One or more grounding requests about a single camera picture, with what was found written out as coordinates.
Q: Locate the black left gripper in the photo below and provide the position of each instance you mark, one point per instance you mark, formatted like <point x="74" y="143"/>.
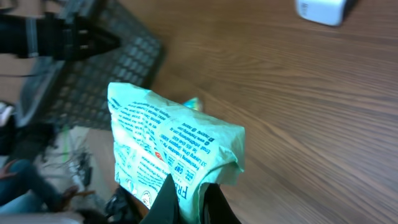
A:
<point x="72" y="41"/>

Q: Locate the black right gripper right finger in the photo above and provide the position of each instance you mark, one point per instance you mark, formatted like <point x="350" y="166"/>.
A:
<point x="216" y="209"/>

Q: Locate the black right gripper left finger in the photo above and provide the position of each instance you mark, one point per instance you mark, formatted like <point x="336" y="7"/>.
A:
<point x="165" y="209"/>

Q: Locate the teal wet wipes pack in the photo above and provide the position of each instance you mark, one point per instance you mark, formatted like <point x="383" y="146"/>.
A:
<point x="155" y="137"/>

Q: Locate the white barcode scanner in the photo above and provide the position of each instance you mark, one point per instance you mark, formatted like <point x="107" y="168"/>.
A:
<point x="326" y="12"/>

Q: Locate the dark grey plastic basket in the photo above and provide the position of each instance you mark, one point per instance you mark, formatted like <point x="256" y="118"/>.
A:
<point x="75" y="93"/>

